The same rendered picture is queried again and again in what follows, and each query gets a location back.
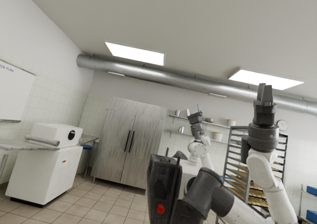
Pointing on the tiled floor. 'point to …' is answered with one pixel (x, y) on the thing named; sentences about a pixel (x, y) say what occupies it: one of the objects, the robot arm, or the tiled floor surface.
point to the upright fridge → (128, 142)
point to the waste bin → (84, 158)
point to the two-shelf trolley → (300, 207)
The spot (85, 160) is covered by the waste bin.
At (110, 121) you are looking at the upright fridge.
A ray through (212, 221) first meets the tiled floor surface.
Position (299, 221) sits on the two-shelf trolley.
